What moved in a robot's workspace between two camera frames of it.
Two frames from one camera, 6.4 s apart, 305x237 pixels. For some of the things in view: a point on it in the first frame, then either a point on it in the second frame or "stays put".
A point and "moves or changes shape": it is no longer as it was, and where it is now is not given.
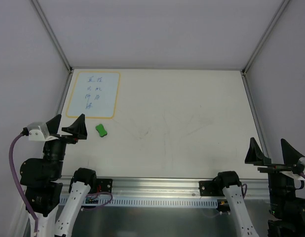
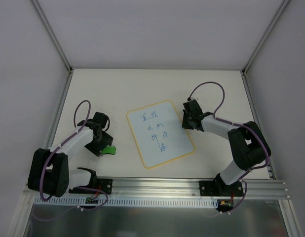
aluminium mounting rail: [160, 187] stays put
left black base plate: [106, 184] stays put
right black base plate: [210, 188] stays put
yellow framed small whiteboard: [95, 94] to [159, 134]
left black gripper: [64, 137] to [97, 148]
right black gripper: [276, 167] to [187, 121]
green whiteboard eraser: [101, 130] moves or changes shape
